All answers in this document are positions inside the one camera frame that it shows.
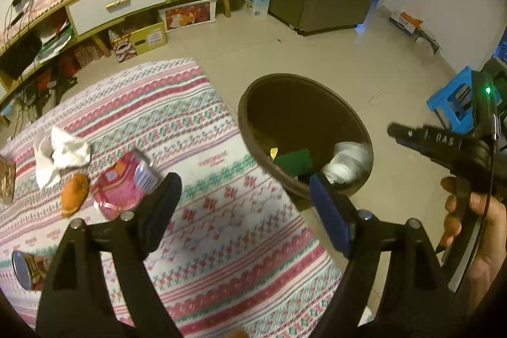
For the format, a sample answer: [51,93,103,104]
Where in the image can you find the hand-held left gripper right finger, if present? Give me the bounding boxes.
[309,174,456,338]

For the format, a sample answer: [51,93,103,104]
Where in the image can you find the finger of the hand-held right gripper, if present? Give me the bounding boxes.
[397,138,456,169]
[387,123,464,153]

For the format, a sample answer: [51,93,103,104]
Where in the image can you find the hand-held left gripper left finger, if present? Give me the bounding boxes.
[35,172,183,338]

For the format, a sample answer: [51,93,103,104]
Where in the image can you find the white tissue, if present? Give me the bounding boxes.
[34,127,92,189]
[322,142,371,184]

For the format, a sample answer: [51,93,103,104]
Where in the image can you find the brown round waste bin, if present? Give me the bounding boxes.
[238,73,374,204]

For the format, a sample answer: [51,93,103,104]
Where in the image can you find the person's right hand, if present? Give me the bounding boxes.
[438,177,507,315]

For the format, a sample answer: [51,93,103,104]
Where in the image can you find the blue plastic stool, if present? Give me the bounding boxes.
[427,68,482,133]

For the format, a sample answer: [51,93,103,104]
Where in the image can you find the red snack packet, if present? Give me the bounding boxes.
[92,150,161,220]

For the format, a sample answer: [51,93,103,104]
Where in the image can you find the striped patterned tablecloth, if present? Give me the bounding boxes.
[0,58,375,338]

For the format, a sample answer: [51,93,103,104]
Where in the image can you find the orange peel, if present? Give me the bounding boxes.
[60,174,90,219]

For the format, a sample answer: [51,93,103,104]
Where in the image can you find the printed drink can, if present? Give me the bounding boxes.
[12,250,54,291]

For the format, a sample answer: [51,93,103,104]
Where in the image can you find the glass jar with golden contents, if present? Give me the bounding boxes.
[0,156,16,204]

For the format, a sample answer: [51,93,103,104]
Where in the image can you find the yellow cardboard box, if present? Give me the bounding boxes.
[109,21,168,61]

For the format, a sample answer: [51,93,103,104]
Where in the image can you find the white framed red picture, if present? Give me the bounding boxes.
[159,0,218,32]

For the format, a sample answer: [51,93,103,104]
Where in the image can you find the black device on shelf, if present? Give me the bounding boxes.
[0,33,42,79]

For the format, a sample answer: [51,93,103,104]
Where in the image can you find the white and wood TV cabinet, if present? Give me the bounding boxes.
[0,0,252,101]

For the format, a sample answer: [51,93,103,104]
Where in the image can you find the blue and white small box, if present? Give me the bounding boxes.
[238,0,271,18]

